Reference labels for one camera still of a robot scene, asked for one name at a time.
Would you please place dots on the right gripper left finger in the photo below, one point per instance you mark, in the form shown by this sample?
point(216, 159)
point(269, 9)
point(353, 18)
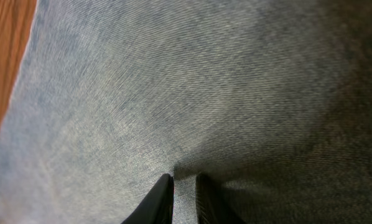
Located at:
point(157, 206)

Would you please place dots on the light blue denim jeans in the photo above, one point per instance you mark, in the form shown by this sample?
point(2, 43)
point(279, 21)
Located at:
point(272, 99)

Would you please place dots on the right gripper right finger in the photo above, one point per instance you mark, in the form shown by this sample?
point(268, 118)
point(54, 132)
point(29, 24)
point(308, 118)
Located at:
point(210, 205)

